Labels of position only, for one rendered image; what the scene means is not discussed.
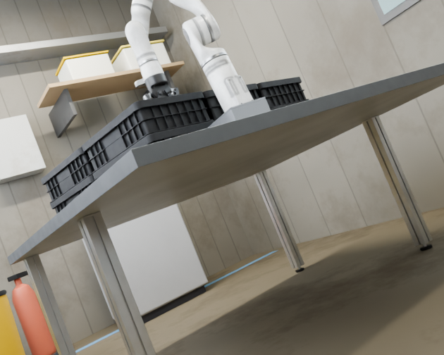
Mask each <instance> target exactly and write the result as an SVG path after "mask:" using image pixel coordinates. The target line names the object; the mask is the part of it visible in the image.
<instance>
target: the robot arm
mask: <svg viewBox="0 0 444 355"><path fill-rule="evenodd" d="M169 1H170V2H171V3H172V4H174V5H176V6H179V7H181V8H184V9H185V10H188V11H190V12H192V13H193V14H195V15H196V17H195V18H193V19H190V20H188V21H186V22H184V23H183V34H184V35H185V38H186V41H187V42H188V44H189V45H190V47H191V49H192V50H193V52H194V54H195V56H196V57H197V60H198V61H199V64H200V65H201V67H202V70H203V71H204V73H205V75H206V78H207V80H208V81H209V83H210V85H211V87H212V89H213V91H214V93H215V95H216V97H217V99H218V101H219V103H220V105H221V107H222V109H223V111H224V112H226V111H227V110H228V109H229V108H230V107H234V106H237V105H240V104H244V103H247V102H249V101H253V98H252V96H251V94H250V93H249V90H248V88H247V86H246V84H245V82H244V80H243V78H242V76H241V75H238V74H237V72H236V70H235V68H234V66H233V64H232V62H231V60H230V58H229V56H228V54H227V52H226V50H225V49H223V48H209V47H205V46H206V45H208V44H210V43H212V42H215V41H216V40H217V39H219V37H220V36H221V31H220V29H219V26H218V24H217V22H216V20H215V19H214V17H213V16H212V14H211V13H210V12H209V10H208V9H207V8H206V6H205V5H204V4H203V3H202V1H201V0H169ZM152 4H153V0H132V6H131V15H132V20H131V21H130V22H129V23H128V24H127V25H126V26H125V35H126V37H127V39H128V41H129V43H130V45H131V47H132V50H133V51H134V53H135V58H136V60H137V63H138V65H139V67H140V71H141V74H142V77H143V78H142V79H141V80H138V81H135V87H136V88H138V87H146V86H147V89H148V90H149V93H148V94H145V95H144V96H143V99H144V100H145V99H151V98H153V99H155V98H159V97H165V96H172V95H179V91H178V88H177V87H176V88H175V89H171V88H170V87H169V86H168V81H167V79H166V76H165V74H164V71H163V69H162V67H161V64H160V63H159V61H158V58H157V57H156V54H155V52H154V50H153V48H152V46H151V44H150V42H149V38H148V36H149V19H150V14H151V11H152ZM171 93H172V95H171Z"/></svg>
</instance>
